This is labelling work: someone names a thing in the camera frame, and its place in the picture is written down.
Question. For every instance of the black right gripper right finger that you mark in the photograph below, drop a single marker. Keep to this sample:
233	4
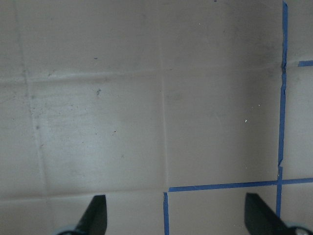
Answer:
260	219

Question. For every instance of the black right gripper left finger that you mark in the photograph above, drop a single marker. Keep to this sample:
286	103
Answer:
94	220

